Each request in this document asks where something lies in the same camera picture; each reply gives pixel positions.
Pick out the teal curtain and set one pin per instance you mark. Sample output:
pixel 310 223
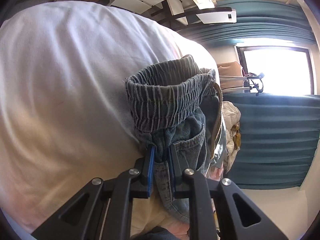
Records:
pixel 279 138
pixel 254 19

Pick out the mustard yellow garment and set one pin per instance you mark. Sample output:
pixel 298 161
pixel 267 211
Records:
pixel 236 136

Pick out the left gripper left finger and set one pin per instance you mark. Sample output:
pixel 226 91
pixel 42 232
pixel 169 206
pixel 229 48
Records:
pixel 102 208

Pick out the upper teal curtain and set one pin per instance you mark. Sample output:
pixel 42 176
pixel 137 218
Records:
pixel 254 19

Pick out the white air purifier unit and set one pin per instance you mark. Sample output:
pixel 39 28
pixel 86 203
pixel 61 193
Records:
pixel 219 15

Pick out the cream clothes pile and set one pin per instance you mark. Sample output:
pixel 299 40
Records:
pixel 231 115

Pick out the white pink bed sheet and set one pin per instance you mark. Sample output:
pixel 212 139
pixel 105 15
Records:
pixel 64 113

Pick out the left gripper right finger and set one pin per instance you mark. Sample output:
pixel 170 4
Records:
pixel 218 209

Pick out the lower teal curtain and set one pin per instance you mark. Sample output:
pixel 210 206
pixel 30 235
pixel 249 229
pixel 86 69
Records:
pixel 279 138

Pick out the tan cardboard box by window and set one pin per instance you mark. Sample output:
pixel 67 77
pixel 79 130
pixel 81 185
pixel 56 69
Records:
pixel 230 69

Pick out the grey denim jeans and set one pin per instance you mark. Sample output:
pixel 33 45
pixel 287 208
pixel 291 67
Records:
pixel 176 104

